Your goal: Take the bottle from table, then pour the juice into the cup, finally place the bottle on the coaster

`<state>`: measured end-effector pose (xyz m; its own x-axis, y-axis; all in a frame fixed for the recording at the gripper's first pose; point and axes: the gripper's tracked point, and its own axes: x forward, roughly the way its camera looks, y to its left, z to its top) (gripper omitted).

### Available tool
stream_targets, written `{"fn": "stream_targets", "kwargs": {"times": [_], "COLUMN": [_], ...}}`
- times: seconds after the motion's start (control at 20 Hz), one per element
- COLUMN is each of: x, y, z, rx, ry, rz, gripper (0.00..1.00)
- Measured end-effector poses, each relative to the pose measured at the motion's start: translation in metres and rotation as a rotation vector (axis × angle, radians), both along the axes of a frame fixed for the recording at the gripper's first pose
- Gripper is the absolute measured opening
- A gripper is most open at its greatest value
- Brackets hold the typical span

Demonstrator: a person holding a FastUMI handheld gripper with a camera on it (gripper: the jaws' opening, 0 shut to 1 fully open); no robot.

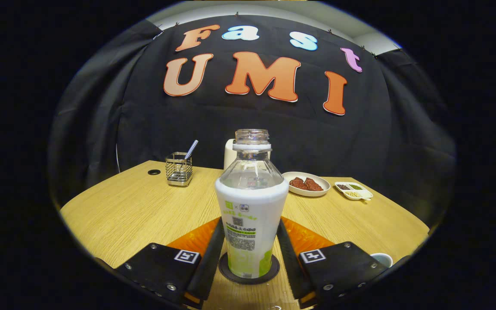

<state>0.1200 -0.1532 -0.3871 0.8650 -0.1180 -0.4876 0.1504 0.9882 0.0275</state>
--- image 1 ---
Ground clear bottle with white label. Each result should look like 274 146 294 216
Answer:
214 129 289 279

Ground dark brown round coaster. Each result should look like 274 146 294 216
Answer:
218 252 280 285

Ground cream toaster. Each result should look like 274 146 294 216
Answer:
224 139 272 171

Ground white divided dish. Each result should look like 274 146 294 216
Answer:
334 181 374 201

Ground white oval plate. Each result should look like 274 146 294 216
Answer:
282 171 331 197

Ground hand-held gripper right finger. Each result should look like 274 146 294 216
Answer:
276 217 390 310

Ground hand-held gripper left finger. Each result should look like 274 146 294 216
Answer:
93 217 226 310

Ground wooden table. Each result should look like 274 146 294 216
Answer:
60 160 429 310

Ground blue white striped straw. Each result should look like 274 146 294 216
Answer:
178 139 198 171

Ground white cup with blue inside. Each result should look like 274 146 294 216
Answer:
369 253 393 268

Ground black backdrop cloth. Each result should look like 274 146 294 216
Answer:
48 15 457 229

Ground metal wire utensil holder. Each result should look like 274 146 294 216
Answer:
165 152 193 187

